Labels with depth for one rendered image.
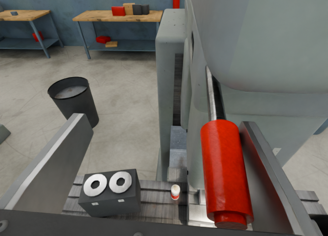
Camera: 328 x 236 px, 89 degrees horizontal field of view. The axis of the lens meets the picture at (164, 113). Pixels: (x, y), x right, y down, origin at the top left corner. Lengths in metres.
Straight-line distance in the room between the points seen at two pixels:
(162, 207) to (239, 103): 0.76
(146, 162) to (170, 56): 1.56
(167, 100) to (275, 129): 0.59
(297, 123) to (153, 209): 0.73
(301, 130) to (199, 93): 0.20
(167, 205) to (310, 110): 0.78
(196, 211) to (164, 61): 0.63
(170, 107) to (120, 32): 4.17
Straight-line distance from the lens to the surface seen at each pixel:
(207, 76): 0.16
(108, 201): 0.77
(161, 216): 0.90
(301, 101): 0.24
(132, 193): 0.74
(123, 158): 2.16
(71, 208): 1.01
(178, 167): 1.04
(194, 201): 0.85
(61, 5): 5.33
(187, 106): 0.51
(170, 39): 0.70
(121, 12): 4.15
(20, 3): 5.91
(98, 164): 2.20
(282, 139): 0.35
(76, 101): 2.24
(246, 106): 0.22
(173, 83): 0.78
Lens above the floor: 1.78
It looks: 43 degrees down
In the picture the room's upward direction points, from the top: 1 degrees counter-clockwise
